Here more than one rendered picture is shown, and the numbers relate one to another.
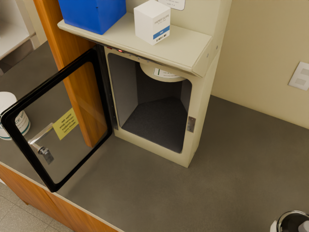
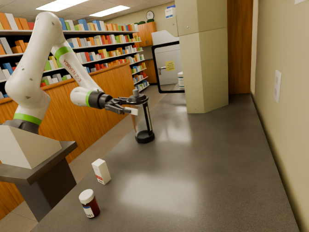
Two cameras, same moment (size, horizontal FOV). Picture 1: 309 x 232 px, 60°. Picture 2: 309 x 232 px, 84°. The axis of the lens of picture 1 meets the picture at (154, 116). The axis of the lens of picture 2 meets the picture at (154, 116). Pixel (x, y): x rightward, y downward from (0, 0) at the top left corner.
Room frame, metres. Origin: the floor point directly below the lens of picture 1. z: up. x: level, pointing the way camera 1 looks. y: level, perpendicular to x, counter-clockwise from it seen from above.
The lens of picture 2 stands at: (0.22, -1.16, 1.38)
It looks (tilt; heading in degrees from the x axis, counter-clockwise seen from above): 22 degrees down; 88
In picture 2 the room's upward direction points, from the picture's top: 11 degrees counter-clockwise
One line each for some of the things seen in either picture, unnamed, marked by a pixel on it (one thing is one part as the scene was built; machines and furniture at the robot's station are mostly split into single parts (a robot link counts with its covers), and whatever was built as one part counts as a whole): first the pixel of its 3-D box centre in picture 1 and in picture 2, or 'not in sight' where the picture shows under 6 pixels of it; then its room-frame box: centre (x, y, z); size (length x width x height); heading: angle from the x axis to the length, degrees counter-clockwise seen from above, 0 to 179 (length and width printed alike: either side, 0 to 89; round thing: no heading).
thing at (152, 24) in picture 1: (152, 22); (171, 14); (0.48, 0.00, 1.54); 0.05 x 0.05 x 0.06; 46
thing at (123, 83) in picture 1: (165, 84); not in sight; (0.66, -0.04, 1.19); 0.26 x 0.24 x 0.35; 63
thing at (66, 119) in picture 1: (71, 127); (171, 69); (0.48, 0.25, 1.19); 0.30 x 0.01 x 0.40; 145
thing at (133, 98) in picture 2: (303, 231); (136, 96); (0.19, -0.35, 1.18); 0.09 x 0.09 x 0.07
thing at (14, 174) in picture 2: not in sight; (35, 159); (-0.45, -0.28, 0.92); 0.32 x 0.32 x 0.04; 66
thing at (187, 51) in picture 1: (134, 49); (174, 29); (0.50, 0.05, 1.46); 0.32 x 0.12 x 0.10; 63
